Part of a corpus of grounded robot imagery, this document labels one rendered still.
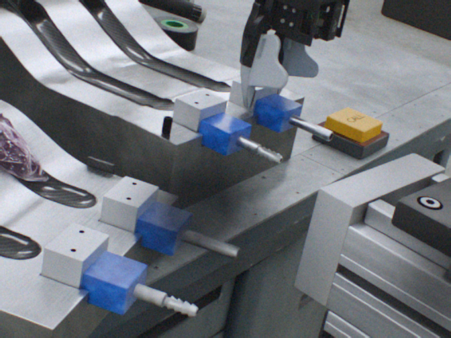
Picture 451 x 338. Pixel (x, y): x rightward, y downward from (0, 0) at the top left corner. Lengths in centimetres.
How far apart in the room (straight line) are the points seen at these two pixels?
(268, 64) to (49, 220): 33
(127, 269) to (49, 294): 7
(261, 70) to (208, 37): 57
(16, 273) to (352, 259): 28
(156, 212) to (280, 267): 46
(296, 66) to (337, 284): 45
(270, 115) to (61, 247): 38
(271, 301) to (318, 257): 63
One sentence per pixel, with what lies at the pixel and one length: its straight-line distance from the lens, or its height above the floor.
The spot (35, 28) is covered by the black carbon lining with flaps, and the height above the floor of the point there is 91.
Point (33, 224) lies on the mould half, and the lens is 82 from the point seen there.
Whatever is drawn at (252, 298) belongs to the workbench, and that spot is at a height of 61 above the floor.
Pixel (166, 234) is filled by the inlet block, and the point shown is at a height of 86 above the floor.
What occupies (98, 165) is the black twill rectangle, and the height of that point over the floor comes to 86.
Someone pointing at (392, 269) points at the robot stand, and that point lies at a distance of 64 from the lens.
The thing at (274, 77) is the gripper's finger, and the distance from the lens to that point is 101.
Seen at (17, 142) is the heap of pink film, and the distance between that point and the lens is 89.
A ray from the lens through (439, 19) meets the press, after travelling 511.
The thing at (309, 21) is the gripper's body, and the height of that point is 101.
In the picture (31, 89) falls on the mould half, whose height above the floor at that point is 87.
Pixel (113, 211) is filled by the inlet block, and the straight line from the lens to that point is 83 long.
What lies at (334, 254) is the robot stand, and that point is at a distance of 67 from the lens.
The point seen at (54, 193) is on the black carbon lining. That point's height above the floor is 85.
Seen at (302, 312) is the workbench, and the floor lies 49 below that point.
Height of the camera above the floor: 128
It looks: 26 degrees down
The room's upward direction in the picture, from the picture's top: 12 degrees clockwise
